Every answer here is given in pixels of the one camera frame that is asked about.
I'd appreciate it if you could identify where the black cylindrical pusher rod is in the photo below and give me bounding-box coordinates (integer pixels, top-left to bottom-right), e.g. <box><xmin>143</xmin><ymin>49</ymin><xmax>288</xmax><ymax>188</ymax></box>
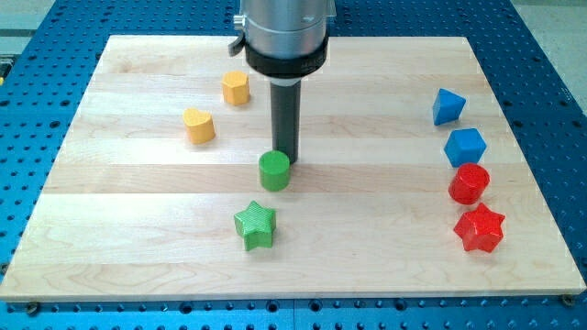
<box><xmin>270</xmin><ymin>80</ymin><xmax>301</xmax><ymax>164</ymax></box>

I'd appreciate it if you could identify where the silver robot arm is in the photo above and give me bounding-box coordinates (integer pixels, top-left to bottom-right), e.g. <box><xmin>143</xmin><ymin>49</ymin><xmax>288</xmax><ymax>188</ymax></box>
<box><xmin>228</xmin><ymin>0</ymin><xmax>336</xmax><ymax>163</ymax></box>

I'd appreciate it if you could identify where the blue triangle block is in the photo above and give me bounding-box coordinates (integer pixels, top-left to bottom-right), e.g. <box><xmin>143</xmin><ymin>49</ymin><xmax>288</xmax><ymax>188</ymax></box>
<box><xmin>432</xmin><ymin>88</ymin><xmax>466</xmax><ymax>126</ymax></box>

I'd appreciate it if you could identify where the yellow hexagon block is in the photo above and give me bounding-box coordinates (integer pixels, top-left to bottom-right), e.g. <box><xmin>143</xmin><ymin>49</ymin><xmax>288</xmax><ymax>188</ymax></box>
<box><xmin>222</xmin><ymin>71</ymin><xmax>249</xmax><ymax>105</ymax></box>

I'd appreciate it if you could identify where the green cylinder block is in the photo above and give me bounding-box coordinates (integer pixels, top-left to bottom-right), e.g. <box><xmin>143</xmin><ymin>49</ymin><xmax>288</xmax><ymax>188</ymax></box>
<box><xmin>259</xmin><ymin>150</ymin><xmax>290</xmax><ymax>192</ymax></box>

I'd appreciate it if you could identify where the yellow heart block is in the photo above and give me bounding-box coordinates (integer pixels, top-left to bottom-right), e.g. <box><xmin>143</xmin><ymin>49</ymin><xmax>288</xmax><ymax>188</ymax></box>
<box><xmin>183</xmin><ymin>108</ymin><xmax>216</xmax><ymax>145</ymax></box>

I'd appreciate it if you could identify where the green star block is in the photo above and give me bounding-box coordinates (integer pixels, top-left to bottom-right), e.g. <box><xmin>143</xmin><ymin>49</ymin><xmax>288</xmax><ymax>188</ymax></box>
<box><xmin>234</xmin><ymin>201</ymin><xmax>276</xmax><ymax>251</ymax></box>

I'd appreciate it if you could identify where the light wooden board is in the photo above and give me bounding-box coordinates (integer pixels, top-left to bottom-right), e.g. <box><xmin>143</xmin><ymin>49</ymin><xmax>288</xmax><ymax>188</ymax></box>
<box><xmin>1</xmin><ymin>35</ymin><xmax>585</xmax><ymax>302</ymax></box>

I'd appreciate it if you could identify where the blue hexagon block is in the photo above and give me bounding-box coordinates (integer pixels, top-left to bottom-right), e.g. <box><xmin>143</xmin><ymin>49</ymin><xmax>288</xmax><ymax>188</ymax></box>
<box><xmin>444</xmin><ymin>128</ymin><xmax>487</xmax><ymax>168</ymax></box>

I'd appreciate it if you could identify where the red cylinder block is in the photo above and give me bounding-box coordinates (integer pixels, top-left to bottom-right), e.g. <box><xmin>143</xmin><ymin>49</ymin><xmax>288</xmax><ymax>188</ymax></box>
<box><xmin>449</xmin><ymin>163</ymin><xmax>491</xmax><ymax>205</ymax></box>

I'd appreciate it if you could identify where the red star block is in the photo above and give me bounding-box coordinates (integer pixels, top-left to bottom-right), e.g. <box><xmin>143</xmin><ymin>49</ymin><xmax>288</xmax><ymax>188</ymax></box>
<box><xmin>453</xmin><ymin>203</ymin><xmax>505</xmax><ymax>253</ymax></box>

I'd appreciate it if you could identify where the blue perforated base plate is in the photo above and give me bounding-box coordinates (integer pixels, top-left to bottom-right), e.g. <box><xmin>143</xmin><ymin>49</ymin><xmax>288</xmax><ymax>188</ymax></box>
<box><xmin>1</xmin><ymin>0</ymin><xmax>586</xmax><ymax>329</ymax></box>

